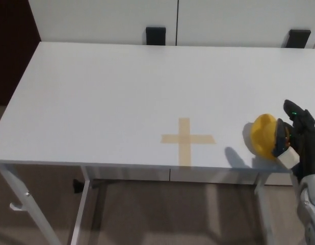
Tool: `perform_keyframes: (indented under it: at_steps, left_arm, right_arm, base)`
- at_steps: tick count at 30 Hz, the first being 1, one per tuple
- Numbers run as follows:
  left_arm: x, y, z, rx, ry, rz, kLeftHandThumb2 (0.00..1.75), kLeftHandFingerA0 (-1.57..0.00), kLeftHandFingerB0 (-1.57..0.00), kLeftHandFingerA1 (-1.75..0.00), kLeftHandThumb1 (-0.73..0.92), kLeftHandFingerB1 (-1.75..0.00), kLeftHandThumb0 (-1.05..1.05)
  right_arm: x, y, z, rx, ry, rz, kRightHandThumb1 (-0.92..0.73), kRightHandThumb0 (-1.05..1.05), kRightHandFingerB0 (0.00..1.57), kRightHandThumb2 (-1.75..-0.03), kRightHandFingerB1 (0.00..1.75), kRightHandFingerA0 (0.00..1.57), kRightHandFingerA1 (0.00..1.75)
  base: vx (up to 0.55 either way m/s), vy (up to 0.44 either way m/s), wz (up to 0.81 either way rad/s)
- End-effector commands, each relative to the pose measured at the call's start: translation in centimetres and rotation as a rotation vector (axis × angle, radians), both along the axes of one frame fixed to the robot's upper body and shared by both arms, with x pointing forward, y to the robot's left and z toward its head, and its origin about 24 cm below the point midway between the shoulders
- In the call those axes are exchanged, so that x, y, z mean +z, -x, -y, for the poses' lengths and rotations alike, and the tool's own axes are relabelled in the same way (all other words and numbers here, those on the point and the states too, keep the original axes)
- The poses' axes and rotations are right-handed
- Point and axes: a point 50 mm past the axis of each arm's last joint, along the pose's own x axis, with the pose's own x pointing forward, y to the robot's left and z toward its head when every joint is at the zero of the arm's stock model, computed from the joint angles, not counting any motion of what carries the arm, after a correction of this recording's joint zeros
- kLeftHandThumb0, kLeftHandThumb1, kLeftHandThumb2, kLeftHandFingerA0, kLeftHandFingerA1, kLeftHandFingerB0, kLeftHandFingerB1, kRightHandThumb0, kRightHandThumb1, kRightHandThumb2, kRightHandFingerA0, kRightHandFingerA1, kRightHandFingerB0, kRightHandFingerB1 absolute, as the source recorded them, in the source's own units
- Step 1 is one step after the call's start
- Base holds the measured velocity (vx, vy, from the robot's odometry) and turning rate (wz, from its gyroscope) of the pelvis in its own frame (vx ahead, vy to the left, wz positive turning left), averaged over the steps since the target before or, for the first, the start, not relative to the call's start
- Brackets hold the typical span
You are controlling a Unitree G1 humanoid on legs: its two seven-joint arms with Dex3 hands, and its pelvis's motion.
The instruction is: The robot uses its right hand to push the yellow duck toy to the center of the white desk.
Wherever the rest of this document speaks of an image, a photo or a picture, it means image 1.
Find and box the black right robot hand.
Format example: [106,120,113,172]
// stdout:
[271,99,315,183]

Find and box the yellow rubber duck toy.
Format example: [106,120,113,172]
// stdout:
[250,114,279,161]

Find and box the white metal desk leg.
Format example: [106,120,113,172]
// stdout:
[0,163,57,245]
[253,172,275,245]
[68,165,93,245]

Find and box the white desk hook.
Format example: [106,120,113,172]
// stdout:
[9,202,26,212]

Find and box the black panel foot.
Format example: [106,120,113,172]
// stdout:
[72,179,85,195]

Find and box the black panel bracket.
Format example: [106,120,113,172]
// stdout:
[281,29,312,48]
[145,26,166,46]

